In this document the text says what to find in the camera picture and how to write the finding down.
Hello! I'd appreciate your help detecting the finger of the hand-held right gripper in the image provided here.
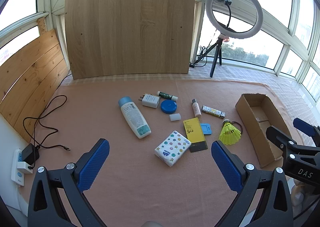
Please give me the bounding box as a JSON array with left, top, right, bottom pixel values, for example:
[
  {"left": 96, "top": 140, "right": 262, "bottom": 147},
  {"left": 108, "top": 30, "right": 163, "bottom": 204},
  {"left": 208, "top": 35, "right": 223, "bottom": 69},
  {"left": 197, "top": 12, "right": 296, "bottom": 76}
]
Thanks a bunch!
[
  {"left": 266, "top": 126, "right": 304, "bottom": 159},
  {"left": 293, "top": 118, "right": 320, "bottom": 146}
]

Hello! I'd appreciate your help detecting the large wooden board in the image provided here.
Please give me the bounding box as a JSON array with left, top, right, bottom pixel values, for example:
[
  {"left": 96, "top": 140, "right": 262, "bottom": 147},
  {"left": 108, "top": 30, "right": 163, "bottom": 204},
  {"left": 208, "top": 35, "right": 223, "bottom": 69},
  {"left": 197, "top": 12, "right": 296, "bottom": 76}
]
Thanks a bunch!
[{"left": 64, "top": 0, "right": 196, "bottom": 80}]

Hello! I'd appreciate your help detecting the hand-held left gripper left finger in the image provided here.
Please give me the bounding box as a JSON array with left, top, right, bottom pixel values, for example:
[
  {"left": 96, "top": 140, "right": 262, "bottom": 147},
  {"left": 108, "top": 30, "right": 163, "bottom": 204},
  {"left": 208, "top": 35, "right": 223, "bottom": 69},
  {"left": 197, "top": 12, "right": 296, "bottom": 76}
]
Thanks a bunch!
[{"left": 27, "top": 138, "right": 110, "bottom": 227}]

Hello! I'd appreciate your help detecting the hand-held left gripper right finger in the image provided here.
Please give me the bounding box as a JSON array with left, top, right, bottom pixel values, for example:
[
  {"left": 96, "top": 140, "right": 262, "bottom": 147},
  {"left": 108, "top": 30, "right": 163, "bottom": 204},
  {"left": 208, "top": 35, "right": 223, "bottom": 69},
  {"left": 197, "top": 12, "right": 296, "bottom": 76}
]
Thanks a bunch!
[{"left": 211, "top": 140, "right": 294, "bottom": 227}]

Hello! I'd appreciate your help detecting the black gooseneck phone clip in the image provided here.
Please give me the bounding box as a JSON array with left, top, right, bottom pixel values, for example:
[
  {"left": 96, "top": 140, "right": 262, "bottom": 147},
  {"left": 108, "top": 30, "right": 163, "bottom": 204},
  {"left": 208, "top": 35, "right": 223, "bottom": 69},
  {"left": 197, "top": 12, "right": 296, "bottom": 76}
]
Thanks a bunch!
[{"left": 216, "top": 0, "right": 233, "bottom": 28}]

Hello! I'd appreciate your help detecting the pine plank panel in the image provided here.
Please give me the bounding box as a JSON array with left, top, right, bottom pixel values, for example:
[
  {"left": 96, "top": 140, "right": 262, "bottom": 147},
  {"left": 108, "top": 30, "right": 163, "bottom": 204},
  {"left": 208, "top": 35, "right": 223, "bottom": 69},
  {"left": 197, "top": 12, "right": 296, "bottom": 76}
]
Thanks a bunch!
[{"left": 0, "top": 17, "right": 70, "bottom": 143}]

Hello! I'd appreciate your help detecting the black charger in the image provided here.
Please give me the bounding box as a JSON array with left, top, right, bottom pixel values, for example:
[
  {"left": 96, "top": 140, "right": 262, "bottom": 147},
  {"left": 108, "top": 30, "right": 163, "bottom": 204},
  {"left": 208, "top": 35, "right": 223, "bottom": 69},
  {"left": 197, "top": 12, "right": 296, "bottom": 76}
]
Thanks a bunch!
[{"left": 21, "top": 143, "right": 40, "bottom": 168}]

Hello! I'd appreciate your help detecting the person's right hand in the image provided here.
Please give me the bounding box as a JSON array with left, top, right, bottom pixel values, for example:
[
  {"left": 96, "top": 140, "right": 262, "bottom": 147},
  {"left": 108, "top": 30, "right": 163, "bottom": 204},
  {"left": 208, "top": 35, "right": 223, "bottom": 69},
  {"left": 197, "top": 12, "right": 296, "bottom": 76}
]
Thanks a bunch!
[{"left": 291, "top": 181, "right": 305, "bottom": 205}]

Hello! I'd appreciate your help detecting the small pink bottle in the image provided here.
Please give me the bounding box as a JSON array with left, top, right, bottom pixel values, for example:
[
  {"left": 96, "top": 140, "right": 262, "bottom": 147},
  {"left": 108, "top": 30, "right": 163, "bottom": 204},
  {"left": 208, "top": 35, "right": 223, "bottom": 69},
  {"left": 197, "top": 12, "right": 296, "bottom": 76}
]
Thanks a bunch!
[{"left": 191, "top": 99, "right": 202, "bottom": 118}]

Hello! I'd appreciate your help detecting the patterned tissue pack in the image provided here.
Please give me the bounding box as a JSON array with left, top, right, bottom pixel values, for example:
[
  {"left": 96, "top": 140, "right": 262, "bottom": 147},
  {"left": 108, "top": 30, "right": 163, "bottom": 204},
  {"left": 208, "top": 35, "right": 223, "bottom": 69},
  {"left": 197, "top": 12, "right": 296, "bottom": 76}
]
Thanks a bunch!
[{"left": 154, "top": 131, "right": 192, "bottom": 167}]

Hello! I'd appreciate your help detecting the white power adapter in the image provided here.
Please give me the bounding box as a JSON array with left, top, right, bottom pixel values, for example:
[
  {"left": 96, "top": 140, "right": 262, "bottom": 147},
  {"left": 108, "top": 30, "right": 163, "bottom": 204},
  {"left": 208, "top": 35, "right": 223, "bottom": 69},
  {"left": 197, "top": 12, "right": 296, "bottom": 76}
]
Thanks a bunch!
[{"left": 138, "top": 93, "right": 160, "bottom": 109}]

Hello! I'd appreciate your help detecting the blue card holder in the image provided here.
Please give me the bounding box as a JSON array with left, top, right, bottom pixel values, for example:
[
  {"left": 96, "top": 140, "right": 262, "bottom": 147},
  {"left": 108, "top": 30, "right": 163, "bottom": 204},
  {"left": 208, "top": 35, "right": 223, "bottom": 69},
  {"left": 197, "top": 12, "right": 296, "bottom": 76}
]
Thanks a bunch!
[{"left": 200, "top": 122, "right": 213, "bottom": 136}]

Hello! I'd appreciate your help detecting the black charging cable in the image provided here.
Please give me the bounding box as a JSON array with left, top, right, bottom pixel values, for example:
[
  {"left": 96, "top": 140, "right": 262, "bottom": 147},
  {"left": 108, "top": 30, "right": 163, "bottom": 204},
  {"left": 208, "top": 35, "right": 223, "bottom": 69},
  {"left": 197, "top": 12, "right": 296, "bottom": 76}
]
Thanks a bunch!
[{"left": 23, "top": 95, "right": 71, "bottom": 152}]

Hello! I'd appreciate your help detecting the patterned lighter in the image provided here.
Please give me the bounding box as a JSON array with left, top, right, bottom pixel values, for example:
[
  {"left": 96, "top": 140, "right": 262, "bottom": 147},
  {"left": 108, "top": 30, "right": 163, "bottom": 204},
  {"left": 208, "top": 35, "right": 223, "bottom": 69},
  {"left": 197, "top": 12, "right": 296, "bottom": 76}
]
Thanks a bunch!
[{"left": 201, "top": 105, "right": 225, "bottom": 119}]

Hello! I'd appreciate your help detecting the blue round tape measure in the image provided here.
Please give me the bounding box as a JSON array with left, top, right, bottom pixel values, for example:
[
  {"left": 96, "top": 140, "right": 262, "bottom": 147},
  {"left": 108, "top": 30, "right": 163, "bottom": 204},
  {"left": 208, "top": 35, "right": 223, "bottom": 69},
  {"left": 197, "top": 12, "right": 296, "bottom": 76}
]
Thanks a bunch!
[{"left": 161, "top": 100, "right": 177, "bottom": 114}]

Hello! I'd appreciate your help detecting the white ring light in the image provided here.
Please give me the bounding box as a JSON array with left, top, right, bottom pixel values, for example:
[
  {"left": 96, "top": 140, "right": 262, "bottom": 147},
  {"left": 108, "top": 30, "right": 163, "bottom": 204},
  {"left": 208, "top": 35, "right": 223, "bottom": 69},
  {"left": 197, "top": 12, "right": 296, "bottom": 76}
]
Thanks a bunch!
[{"left": 205, "top": 0, "right": 264, "bottom": 39}]

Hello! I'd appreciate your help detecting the black tripod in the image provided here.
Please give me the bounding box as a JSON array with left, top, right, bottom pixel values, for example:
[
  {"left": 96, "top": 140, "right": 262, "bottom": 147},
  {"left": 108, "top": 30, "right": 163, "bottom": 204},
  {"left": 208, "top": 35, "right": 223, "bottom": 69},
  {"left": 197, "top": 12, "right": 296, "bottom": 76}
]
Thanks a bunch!
[{"left": 194, "top": 37, "right": 223, "bottom": 78}]

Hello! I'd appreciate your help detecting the black ring light cable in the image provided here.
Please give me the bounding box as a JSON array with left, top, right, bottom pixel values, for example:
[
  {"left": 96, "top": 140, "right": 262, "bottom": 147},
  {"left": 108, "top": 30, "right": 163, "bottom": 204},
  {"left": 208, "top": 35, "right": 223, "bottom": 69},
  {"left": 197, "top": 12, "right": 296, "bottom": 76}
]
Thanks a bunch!
[{"left": 189, "top": 30, "right": 218, "bottom": 68}]

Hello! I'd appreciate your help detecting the cardboard box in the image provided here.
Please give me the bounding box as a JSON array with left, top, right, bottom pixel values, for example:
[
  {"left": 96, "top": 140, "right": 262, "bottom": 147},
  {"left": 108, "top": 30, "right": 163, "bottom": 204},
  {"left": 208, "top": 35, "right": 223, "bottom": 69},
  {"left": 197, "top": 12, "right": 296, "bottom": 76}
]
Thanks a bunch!
[{"left": 235, "top": 93, "right": 292, "bottom": 168}]

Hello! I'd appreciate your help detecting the green glue stick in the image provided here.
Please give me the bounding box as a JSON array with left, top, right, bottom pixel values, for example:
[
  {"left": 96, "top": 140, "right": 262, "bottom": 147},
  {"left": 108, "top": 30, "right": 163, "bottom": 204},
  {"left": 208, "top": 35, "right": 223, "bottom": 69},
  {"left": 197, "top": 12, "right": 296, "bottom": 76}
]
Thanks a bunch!
[{"left": 157, "top": 91, "right": 178, "bottom": 101}]

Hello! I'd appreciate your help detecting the yellow shuttlecock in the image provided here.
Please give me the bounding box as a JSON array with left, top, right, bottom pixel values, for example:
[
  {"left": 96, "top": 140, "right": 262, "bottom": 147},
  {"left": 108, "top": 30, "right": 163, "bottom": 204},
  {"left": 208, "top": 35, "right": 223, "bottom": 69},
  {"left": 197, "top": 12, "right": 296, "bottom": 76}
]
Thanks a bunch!
[{"left": 219, "top": 119, "right": 242, "bottom": 146}]

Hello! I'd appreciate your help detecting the checked cloth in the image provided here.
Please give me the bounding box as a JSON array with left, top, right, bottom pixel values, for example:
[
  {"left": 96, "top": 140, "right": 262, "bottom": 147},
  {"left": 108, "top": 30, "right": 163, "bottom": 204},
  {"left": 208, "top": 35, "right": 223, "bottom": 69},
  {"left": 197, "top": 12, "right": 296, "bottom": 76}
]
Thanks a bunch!
[{"left": 61, "top": 66, "right": 320, "bottom": 128}]

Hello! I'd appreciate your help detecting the white bottle with blue cap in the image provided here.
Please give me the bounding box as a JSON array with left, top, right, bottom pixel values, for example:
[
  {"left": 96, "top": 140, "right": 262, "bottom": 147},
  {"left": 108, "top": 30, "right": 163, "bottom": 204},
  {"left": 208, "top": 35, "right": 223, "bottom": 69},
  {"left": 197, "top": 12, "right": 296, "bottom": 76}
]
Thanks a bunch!
[{"left": 118, "top": 96, "right": 152, "bottom": 139}]

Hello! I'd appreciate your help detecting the yellow ruler pack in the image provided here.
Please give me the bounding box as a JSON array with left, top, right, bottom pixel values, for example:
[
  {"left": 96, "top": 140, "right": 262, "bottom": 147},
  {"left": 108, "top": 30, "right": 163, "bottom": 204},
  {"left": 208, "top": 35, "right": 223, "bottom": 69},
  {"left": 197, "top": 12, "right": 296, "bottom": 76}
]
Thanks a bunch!
[{"left": 183, "top": 117, "right": 208, "bottom": 153}]

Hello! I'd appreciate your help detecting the white power strip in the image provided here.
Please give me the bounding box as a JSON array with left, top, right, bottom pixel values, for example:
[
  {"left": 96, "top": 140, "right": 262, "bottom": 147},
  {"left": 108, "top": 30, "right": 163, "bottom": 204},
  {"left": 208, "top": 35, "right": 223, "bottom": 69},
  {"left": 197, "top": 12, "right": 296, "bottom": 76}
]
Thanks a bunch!
[{"left": 11, "top": 149, "right": 34, "bottom": 187}]

